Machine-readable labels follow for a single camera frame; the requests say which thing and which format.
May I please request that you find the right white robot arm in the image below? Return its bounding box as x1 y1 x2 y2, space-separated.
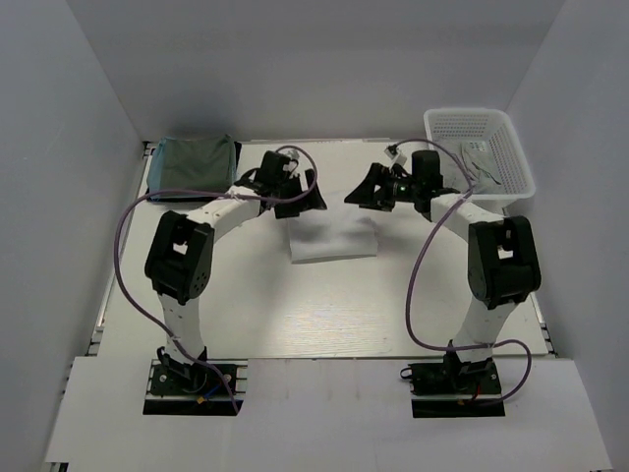
344 150 542 392

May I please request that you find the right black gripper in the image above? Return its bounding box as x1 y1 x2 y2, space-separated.
345 163 421 213

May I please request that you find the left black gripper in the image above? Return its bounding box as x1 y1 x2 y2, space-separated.
275 170 327 220

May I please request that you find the white t-shirt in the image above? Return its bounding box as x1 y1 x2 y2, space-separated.
287 203 378 264

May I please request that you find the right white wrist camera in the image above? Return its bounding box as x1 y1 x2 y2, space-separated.
384 145 407 168

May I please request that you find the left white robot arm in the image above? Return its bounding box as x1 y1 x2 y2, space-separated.
144 146 327 392

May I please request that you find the white plastic basket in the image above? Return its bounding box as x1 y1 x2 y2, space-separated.
424 107 536 210

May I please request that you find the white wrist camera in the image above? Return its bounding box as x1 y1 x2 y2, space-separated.
282 149 300 177
384 145 407 168

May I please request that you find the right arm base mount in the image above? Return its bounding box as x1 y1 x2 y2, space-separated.
400 352 505 419

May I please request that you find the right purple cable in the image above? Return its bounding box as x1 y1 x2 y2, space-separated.
392 138 534 407

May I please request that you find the grey t-shirt in basket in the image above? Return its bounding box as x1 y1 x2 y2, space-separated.
439 140 502 194

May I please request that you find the folded light blue t-shirt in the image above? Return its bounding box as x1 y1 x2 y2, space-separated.
146 138 166 194

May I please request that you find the folded green t-shirt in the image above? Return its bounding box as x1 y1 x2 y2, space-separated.
157 135 235 193

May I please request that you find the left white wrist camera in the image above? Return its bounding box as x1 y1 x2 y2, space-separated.
282 149 300 177

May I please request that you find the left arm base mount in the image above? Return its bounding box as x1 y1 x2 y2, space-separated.
143 347 248 417

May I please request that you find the folded black t-shirt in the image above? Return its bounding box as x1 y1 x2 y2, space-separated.
143 141 244 203

